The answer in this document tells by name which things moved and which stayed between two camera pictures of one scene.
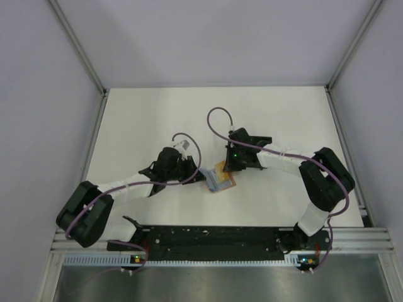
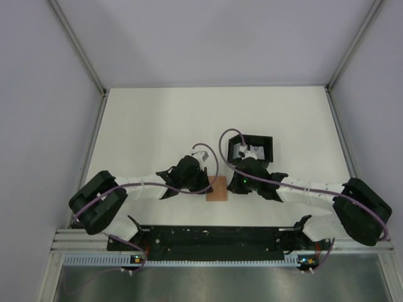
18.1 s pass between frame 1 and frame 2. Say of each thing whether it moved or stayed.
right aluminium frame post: stayed
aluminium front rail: stayed
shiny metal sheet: stayed
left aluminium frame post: stayed
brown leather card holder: moved
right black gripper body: moved
